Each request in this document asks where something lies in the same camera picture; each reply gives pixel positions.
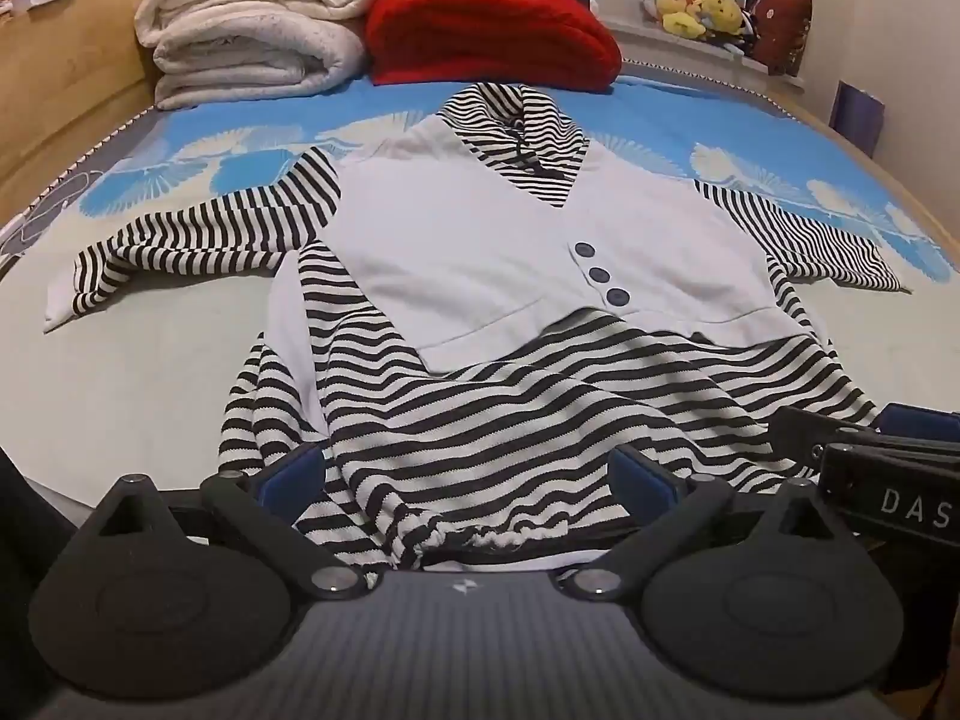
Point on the red folded blanket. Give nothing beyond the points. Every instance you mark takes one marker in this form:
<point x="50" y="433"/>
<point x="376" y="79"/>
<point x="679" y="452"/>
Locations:
<point x="480" y="30"/>

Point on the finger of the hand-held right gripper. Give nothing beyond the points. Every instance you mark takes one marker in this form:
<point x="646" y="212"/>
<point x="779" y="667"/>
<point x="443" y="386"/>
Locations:
<point x="926" y="426"/>
<point x="817" y="431"/>

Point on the blue patterned bed sheet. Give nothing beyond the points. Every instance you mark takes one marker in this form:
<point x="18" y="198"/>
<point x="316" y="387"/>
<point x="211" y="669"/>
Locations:
<point x="150" y="360"/>

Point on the dark red cushion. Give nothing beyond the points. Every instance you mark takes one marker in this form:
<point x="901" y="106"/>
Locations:
<point x="784" y="30"/>

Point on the yellow plush toy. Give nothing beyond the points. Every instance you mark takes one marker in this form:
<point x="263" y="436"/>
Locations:
<point x="724" y="11"/>
<point x="681" y="7"/>

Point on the wooden bed side rail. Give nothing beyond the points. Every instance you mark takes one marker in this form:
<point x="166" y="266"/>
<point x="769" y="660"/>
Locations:
<point x="885" y="172"/>

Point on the white windowsill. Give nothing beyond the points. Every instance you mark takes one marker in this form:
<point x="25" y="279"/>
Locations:
<point x="675" y="49"/>

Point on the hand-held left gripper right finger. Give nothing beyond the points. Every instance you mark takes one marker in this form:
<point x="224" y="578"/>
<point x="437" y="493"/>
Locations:
<point x="643" y="481"/>

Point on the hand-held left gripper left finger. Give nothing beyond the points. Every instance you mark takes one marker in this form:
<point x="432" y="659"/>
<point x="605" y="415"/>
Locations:
<point x="289" y="481"/>

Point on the wooden headboard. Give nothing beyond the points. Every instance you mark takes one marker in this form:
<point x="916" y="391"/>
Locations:
<point x="67" y="82"/>

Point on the white speckled folded quilt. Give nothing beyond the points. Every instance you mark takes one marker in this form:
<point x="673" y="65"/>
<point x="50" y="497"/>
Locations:
<point x="255" y="60"/>

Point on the purple paper bag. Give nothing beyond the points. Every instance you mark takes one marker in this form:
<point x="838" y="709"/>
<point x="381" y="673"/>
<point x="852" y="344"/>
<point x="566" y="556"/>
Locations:
<point x="859" y="116"/>

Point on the striped black and white top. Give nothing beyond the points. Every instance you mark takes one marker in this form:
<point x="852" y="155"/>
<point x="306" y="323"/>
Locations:
<point x="465" y="255"/>

